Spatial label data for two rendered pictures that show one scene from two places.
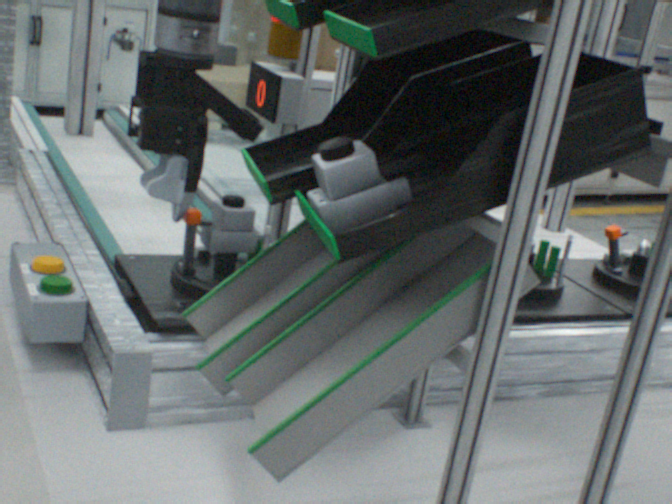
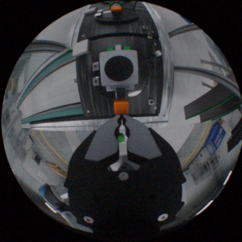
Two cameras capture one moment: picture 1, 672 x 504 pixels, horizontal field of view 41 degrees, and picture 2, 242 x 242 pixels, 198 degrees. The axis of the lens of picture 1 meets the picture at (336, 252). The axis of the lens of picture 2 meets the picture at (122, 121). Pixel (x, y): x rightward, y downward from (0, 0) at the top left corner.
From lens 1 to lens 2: 1.17 m
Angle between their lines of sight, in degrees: 89
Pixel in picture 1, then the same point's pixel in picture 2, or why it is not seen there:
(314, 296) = (221, 110)
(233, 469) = (177, 91)
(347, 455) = (177, 63)
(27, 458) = (160, 128)
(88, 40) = (11, 123)
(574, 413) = not seen: hidden behind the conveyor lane
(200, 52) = not seen: outside the picture
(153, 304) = (142, 110)
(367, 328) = not seen: hidden behind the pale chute
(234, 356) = (206, 117)
